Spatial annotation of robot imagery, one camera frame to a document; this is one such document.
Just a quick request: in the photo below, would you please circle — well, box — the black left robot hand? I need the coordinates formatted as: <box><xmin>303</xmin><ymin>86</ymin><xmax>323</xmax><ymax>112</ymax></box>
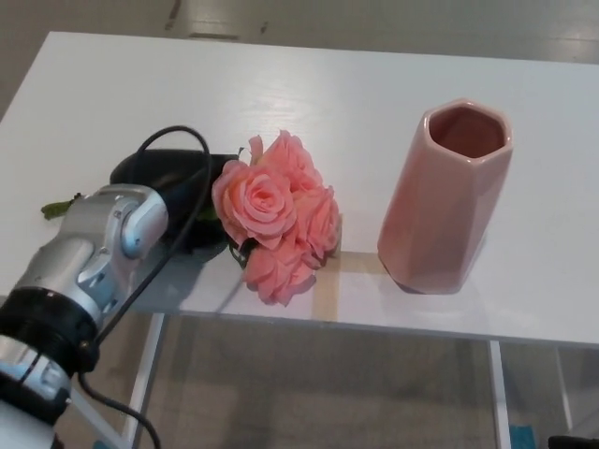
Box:
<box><xmin>110</xmin><ymin>148</ymin><xmax>235</xmax><ymax>256</ymax></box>

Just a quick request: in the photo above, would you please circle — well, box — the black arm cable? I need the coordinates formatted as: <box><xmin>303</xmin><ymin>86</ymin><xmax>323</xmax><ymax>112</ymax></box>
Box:
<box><xmin>77</xmin><ymin>124</ymin><xmax>212</xmax><ymax>449</ymax></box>

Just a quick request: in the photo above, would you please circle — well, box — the pink artificial rose bunch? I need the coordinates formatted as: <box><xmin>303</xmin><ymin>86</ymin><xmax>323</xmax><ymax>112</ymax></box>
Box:
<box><xmin>40</xmin><ymin>129</ymin><xmax>342</xmax><ymax>308</ymax></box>

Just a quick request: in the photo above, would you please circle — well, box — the pink faceted ceramic vase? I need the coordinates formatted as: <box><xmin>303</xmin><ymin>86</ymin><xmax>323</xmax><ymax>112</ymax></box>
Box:
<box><xmin>376</xmin><ymin>96</ymin><xmax>515</xmax><ymax>296</ymax></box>

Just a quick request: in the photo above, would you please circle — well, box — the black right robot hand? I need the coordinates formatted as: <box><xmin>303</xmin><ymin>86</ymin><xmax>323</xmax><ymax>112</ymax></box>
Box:
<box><xmin>548</xmin><ymin>434</ymin><xmax>599</xmax><ymax>449</ymax></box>

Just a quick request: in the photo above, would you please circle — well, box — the white table leg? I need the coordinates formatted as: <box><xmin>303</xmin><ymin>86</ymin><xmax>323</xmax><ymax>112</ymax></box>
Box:
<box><xmin>489</xmin><ymin>340</ymin><xmax>511</xmax><ymax>449</ymax></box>
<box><xmin>559</xmin><ymin>345</ymin><xmax>576</xmax><ymax>431</ymax></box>
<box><xmin>125</xmin><ymin>312</ymin><xmax>166</xmax><ymax>449</ymax></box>

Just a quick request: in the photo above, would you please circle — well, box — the teal floor patch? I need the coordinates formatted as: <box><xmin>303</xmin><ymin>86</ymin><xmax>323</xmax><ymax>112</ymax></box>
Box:
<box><xmin>509</xmin><ymin>423</ymin><xmax>534</xmax><ymax>449</ymax></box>

